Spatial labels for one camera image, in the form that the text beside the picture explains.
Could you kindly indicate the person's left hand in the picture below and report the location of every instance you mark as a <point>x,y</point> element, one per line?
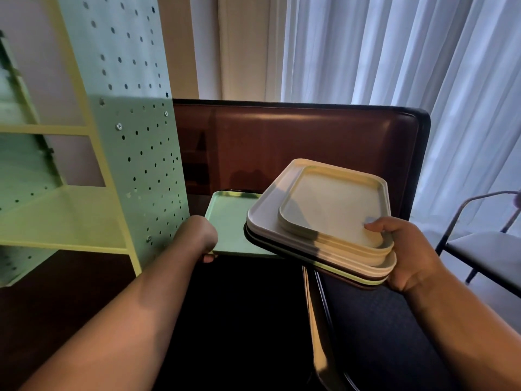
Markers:
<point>195,236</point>

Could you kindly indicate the person's right hand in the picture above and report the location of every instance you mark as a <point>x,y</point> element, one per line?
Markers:
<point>411,256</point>

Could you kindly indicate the person's right thumb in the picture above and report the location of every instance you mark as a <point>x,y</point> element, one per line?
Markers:
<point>380,225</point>

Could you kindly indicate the person's left fingers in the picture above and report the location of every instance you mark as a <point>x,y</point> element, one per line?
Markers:
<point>209,259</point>

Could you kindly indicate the mint green tray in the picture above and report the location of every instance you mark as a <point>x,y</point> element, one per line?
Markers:
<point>230,223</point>

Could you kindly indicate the small beige tray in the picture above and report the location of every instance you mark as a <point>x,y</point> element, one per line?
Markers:
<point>333,203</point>

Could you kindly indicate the large white tray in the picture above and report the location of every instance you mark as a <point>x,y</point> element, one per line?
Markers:
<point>268,203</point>

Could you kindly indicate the person's right forearm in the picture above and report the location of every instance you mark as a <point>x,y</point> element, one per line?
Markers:
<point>468,333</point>

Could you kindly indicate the person's left forearm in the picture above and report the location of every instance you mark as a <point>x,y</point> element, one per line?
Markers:
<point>130,321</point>

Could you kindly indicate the brown leather booth bench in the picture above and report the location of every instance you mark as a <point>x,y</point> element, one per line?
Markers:
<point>285,138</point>

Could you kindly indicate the green perforated metal shelf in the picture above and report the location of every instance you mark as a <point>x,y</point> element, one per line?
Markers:
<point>134,130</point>

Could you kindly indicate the white sheer curtain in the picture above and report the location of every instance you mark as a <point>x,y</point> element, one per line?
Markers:
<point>407,56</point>

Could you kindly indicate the metal frame chair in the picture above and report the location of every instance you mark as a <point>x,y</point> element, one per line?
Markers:
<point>488,252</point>

